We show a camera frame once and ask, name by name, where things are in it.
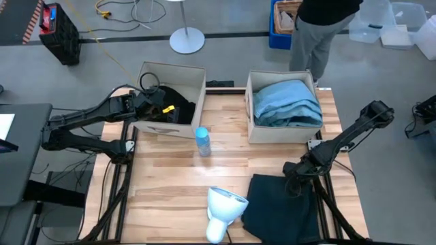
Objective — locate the beige fabric storage box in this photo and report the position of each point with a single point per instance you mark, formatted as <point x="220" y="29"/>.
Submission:
<point x="282" y="134"/>
<point x="184" y="76"/>

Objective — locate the clear plastic bin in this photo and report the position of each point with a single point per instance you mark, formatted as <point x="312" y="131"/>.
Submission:
<point x="427" y="41"/>
<point x="405" y="27"/>
<point x="369" y="24"/>

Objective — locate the dark navy garment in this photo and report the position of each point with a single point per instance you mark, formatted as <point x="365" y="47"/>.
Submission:
<point x="276" y="211"/>

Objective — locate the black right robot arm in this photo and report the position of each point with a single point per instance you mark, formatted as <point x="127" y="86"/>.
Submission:
<point x="351" y="136"/>

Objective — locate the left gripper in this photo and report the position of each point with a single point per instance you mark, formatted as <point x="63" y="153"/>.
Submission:
<point x="150" y="103"/>

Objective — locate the small black box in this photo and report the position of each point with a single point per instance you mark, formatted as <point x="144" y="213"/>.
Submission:
<point x="219" y="84"/>

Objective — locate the grey round-base floor stand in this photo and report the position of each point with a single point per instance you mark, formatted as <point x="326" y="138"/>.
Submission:
<point x="186" y="40"/>

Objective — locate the person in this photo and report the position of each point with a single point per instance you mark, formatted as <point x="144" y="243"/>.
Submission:
<point x="313" y="37"/>

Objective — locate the blue plastic bin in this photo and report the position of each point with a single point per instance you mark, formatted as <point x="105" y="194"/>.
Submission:
<point x="277" y="42"/>

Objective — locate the black garment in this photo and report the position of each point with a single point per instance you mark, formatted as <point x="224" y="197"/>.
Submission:
<point x="182" y="107"/>

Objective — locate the wicker basket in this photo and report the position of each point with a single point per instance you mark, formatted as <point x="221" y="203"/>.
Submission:
<point x="277" y="27"/>

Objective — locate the light blue towel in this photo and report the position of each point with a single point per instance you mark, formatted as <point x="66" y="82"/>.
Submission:
<point x="286" y="102"/>

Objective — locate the white paper sheet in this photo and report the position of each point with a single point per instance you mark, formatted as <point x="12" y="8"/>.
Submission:
<point x="5" y="126"/>

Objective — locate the black crate with red top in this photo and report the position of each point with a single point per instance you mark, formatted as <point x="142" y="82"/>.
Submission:
<point x="63" y="37"/>

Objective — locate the blue Febreze spray bottle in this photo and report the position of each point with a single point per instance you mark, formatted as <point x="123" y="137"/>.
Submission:
<point x="203" y="143"/>

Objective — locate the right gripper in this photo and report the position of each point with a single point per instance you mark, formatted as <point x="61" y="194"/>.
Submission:
<point x="295" y="173"/>

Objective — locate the grey cloth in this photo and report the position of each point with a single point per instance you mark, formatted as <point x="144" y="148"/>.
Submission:
<point x="286" y="21"/>

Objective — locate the black desk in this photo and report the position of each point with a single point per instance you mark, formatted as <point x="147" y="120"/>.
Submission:
<point x="24" y="170"/>

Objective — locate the black mat with orange stripes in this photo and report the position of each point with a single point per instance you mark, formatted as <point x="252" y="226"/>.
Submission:
<point x="15" y="20"/>

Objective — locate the white gooseneck desk lamp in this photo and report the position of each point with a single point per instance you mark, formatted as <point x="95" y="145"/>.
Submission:
<point x="223" y="211"/>

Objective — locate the black aluminium frame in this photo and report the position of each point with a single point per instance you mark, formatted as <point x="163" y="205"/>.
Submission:
<point x="332" y="211"/>
<point x="121" y="190"/>

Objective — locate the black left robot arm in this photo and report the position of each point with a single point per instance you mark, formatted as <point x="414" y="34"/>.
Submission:
<point x="88" y="110"/>

